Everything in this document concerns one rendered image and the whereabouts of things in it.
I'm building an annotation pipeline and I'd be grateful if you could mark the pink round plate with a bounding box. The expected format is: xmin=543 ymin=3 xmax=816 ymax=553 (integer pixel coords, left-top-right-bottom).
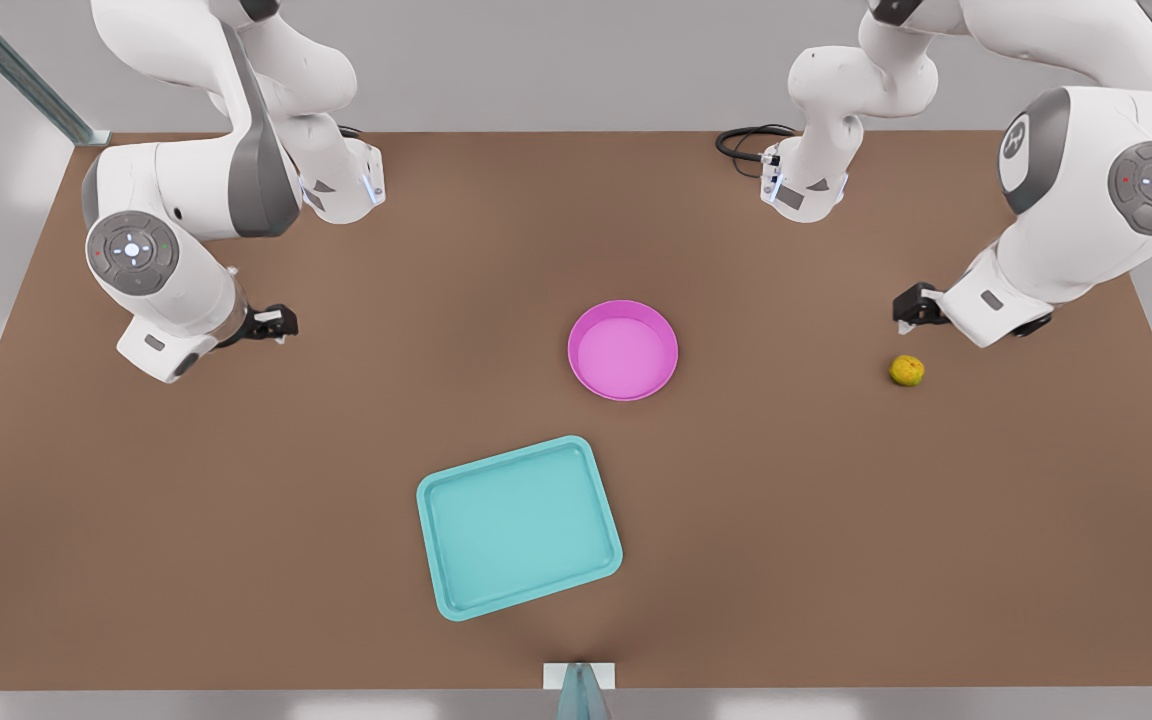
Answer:
xmin=567 ymin=300 xmax=680 ymax=403

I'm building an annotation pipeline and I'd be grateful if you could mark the teal rectangular tray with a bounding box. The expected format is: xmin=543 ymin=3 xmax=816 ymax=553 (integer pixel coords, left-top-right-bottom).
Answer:
xmin=416 ymin=435 xmax=624 ymax=623

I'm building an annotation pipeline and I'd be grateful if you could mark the black cable loop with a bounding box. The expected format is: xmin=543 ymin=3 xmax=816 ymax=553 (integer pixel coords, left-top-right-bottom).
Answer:
xmin=715 ymin=124 xmax=800 ymax=180

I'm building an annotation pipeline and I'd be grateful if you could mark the silver frame post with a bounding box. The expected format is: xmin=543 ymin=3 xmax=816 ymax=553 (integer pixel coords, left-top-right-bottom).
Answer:
xmin=0 ymin=0 xmax=111 ymax=148
xmin=543 ymin=661 xmax=617 ymax=720

